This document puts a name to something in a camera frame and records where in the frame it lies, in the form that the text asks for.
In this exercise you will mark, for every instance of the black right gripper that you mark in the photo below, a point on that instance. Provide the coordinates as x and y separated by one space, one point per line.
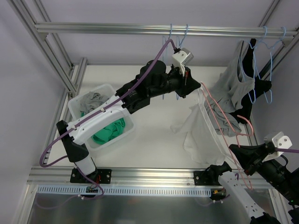
261 156

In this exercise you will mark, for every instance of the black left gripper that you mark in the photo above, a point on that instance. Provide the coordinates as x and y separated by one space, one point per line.
186 82

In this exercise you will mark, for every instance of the white tank top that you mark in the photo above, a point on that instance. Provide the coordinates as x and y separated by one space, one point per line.
202 143

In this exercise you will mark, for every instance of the grey tank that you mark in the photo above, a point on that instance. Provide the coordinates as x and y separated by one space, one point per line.
91 101
226 96

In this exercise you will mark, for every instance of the green tank top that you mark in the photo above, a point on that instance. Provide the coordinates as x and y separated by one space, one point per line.
109 132

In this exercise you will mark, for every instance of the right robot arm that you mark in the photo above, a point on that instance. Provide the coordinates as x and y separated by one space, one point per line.
275 175

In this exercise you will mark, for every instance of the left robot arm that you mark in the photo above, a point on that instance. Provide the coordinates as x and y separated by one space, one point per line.
153 80

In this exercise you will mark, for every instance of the black tank top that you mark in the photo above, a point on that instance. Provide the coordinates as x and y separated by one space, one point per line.
260 87

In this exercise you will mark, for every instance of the blue hanger with black top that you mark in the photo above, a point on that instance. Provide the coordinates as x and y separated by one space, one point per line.
258 42

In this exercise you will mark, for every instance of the blue hanger far right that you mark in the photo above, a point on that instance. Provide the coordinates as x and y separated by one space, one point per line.
271 48

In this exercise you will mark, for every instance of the white plastic basket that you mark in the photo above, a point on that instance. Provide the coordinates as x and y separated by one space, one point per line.
83 133

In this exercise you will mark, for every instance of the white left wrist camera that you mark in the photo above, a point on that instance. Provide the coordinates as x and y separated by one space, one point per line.
181 58

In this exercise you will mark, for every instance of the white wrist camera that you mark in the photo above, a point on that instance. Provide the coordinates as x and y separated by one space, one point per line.
181 58
275 141

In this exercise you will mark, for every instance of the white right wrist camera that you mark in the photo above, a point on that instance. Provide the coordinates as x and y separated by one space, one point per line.
275 141

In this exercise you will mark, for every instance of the aluminium frame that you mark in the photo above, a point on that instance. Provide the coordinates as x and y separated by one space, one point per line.
40 173

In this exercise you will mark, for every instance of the white slotted cable duct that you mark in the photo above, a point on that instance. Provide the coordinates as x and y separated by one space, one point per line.
125 191

